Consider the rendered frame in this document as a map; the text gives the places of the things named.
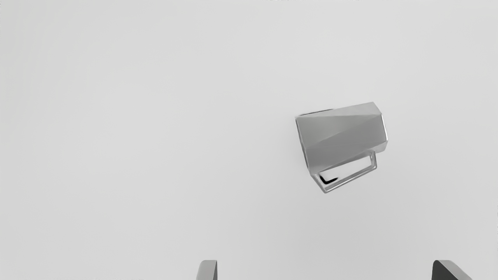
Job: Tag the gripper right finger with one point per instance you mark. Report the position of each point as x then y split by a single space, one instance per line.
447 272

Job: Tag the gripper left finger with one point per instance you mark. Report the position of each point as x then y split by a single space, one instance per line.
207 271

